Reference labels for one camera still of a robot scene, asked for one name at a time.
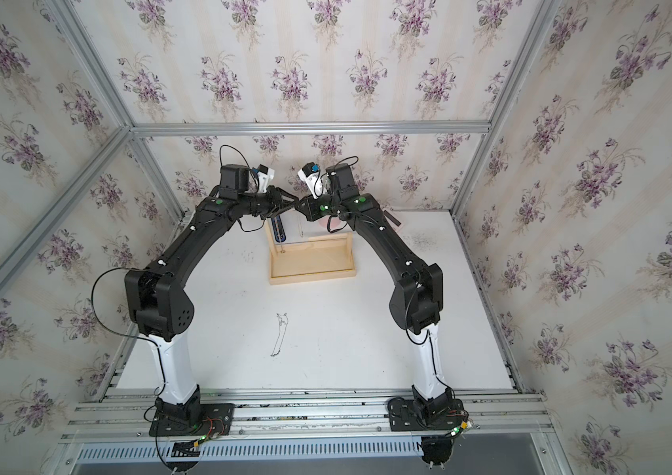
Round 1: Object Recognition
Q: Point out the pink calculator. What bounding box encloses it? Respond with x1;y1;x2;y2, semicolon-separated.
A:
383;210;402;228

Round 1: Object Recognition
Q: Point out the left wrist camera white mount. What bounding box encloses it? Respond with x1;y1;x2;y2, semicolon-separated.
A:
252;164;275;193

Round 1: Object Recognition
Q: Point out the aluminium mounting rail frame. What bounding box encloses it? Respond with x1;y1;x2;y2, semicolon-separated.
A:
47;390;569;474

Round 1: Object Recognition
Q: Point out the wooden jewelry display stand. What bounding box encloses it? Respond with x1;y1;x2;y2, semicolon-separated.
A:
264;224;357;285

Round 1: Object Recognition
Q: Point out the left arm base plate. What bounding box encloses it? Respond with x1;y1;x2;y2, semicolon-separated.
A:
149;401;235;437

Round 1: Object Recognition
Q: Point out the blue black stapler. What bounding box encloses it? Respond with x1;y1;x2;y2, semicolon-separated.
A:
271;216;287;243

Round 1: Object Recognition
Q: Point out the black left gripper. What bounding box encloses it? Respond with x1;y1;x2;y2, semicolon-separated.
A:
237;185;298;221

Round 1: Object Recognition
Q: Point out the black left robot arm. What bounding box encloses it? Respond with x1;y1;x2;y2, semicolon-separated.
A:
124;160;298;431

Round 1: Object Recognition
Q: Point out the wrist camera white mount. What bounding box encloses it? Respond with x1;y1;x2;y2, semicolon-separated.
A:
298;162;324;199
252;164;275;193

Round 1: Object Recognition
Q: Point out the silver chain necklace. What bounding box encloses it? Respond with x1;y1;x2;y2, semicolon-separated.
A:
270;313;290;358

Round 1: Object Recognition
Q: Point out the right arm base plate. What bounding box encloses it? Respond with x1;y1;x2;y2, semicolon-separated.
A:
387;396;470;433

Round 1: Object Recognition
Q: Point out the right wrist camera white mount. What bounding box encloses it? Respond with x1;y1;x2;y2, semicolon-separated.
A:
298;162;324;199

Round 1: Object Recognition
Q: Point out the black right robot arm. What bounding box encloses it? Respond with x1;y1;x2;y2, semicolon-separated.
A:
296;160;464;427

